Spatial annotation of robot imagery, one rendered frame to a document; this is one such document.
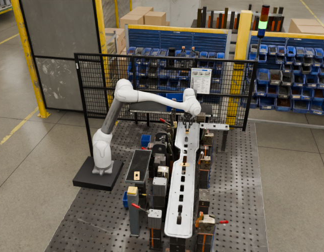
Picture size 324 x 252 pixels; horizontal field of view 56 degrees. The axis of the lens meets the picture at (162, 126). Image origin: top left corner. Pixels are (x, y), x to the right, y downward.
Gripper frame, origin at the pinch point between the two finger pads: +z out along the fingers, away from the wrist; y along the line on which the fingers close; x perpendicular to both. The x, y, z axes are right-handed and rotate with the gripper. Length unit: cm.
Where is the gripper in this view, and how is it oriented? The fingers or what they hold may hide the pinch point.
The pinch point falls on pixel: (187, 128)
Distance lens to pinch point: 292.5
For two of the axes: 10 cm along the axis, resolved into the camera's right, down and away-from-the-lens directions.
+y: 9.9, 0.6, -1.1
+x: 1.2, -5.5, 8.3
